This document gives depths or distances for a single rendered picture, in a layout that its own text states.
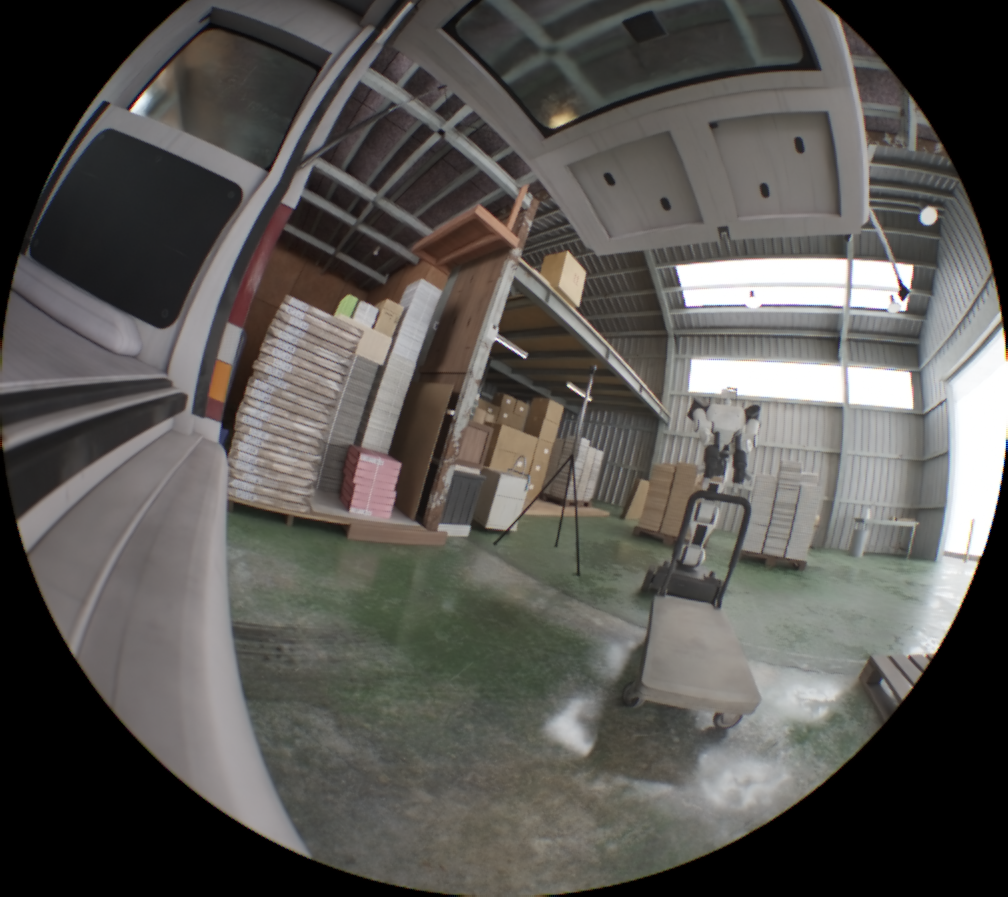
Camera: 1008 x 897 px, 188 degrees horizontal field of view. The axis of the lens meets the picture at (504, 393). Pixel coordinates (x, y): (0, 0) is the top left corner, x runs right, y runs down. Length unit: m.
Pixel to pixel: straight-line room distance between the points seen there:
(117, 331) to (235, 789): 0.62
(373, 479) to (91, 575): 1.75
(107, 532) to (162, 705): 0.16
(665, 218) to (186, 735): 1.48
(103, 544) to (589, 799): 0.89
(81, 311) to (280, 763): 0.87
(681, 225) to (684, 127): 0.41
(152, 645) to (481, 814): 0.67
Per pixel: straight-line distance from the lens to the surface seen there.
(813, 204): 1.34
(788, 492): 4.79
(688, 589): 2.28
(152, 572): 0.31
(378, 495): 1.95
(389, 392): 2.23
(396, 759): 0.83
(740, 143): 1.21
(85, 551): 0.31
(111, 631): 0.26
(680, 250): 8.66
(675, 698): 0.98
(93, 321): 0.71
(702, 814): 0.99
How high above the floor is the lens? 0.72
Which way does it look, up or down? 10 degrees up
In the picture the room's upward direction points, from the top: 16 degrees clockwise
